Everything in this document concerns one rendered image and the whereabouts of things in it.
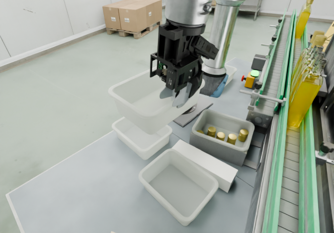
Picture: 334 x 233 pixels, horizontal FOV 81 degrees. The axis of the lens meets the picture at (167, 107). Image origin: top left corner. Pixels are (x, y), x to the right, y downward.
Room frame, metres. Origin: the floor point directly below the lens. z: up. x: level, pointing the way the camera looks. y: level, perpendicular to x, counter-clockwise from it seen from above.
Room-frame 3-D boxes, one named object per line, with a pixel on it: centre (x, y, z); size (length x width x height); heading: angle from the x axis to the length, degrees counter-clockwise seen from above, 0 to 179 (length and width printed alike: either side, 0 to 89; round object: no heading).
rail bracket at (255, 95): (0.64, -0.37, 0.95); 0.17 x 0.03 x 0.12; 62
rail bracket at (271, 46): (1.19, -0.62, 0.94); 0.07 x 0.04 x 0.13; 62
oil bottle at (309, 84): (0.57, -0.48, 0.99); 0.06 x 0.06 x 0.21; 61
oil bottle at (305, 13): (1.57, -1.02, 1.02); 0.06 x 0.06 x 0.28; 62
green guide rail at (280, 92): (1.40, -0.86, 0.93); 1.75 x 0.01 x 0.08; 152
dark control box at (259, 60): (1.30, -0.65, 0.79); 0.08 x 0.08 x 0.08; 62
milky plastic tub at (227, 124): (0.59, -0.23, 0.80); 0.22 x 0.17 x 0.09; 62
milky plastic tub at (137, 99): (0.45, 0.02, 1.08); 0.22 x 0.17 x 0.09; 136
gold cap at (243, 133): (0.59, -0.32, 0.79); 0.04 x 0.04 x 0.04
